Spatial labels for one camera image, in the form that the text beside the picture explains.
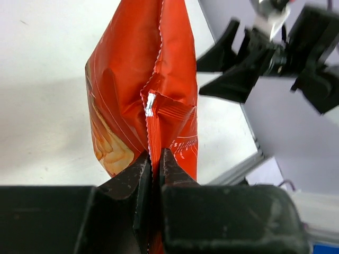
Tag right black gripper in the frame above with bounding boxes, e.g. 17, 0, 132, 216
197, 19, 294, 103

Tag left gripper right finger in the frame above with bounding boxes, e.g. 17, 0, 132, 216
159, 149, 310, 253

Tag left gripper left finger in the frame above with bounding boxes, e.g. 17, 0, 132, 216
1, 153, 151, 253

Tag red chips bag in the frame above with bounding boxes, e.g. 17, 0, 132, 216
85, 1, 198, 253

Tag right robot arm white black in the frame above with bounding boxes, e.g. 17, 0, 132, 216
197, 1, 338, 114

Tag aluminium right side rail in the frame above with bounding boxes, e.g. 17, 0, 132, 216
208, 138, 265, 185

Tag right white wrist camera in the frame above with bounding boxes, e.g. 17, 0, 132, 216
250, 0, 290, 41

